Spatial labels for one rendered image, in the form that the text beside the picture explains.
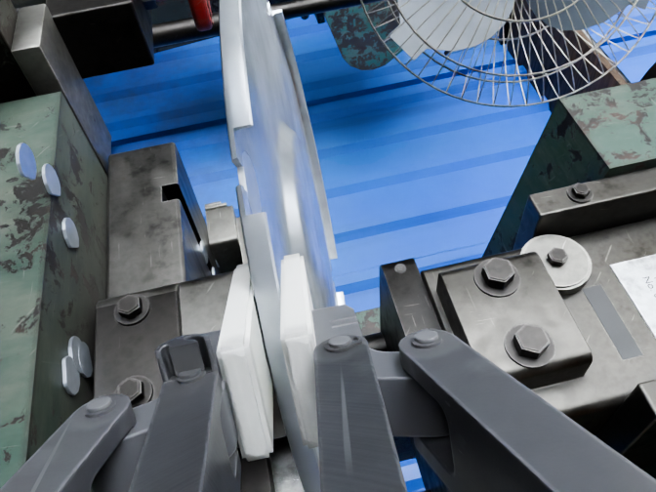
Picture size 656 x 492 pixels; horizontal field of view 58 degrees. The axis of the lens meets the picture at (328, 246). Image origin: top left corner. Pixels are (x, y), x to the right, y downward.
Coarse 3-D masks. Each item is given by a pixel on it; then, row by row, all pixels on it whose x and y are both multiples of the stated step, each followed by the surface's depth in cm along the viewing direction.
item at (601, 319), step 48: (576, 240) 51; (624, 240) 50; (432, 288) 49; (480, 288) 45; (528, 288) 45; (576, 288) 47; (624, 288) 48; (480, 336) 43; (528, 336) 41; (576, 336) 42; (624, 336) 45; (528, 384) 42; (576, 384) 43; (624, 384) 43
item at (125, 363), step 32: (160, 288) 40; (192, 288) 39; (224, 288) 39; (96, 320) 39; (128, 320) 38; (160, 320) 38; (192, 320) 38; (96, 352) 37; (128, 352) 37; (96, 384) 36; (128, 384) 35; (160, 384) 35
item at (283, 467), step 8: (280, 440) 46; (280, 448) 46; (288, 448) 46; (272, 456) 45; (280, 456) 45; (288, 456) 45; (272, 464) 45; (280, 464) 45; (288, 464) 45; (272, 472) 45; (280, 472) 44; (288, 472) 44; (296, 472) 44; (280, 480) 44; (288, 480) 44; (296, 480) 44; (280, 488) 44; (288, 488) 44; (296, 488) 44
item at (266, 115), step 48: (240, 0) 19; (240, 48) 18; (288, 48) 37; (240, 96) 17; (288, 96) 36; (240, 144) 18; (288, 144) 27; (240, 192) 17; (288, 192) 25; (288, 240) 24; (288, 384) 17; (288, 432) 18
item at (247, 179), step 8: (248, 160) 19; (240, 168) 18; (248, 168) 18; (240, 176) 18; (248, 176) 18; (248, 184) 18; (256, 184) 19; (248, 192) 18; (256, 192) 19; (248, 200) 17; (256, 200) 19; (256, 208) 18
